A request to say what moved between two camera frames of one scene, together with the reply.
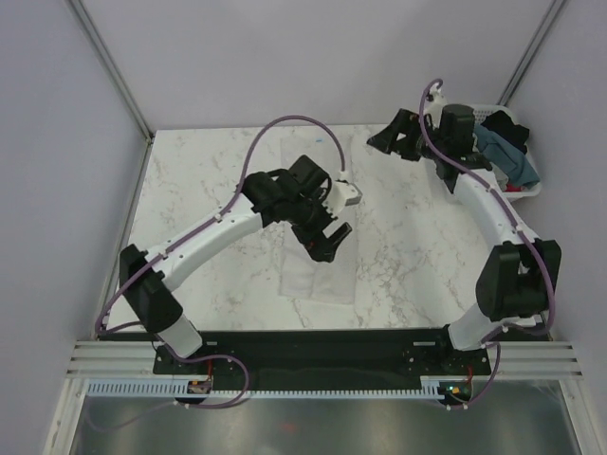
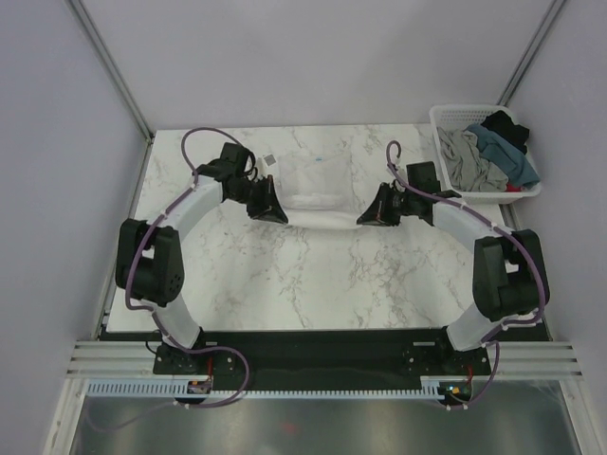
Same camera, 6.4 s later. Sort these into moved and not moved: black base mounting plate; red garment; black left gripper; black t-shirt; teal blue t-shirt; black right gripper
Moved: black left gripper; black right gripper
Not moved: red garment; teal blue t-shirt; black t-shirt; black base mounting plate
